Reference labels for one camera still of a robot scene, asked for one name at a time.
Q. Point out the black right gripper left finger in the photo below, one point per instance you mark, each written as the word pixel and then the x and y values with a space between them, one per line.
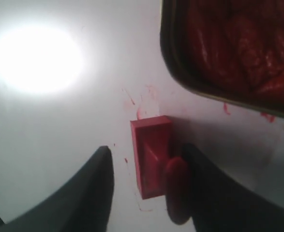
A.
pixel 83 204

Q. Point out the red plastic stamp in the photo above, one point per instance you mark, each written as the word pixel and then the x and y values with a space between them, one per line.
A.
pixel 160 169

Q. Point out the red ink pad tin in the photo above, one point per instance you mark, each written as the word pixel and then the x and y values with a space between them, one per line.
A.
pixel 227 50

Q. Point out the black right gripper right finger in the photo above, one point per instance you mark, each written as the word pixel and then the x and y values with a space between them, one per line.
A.
pixel 220 204

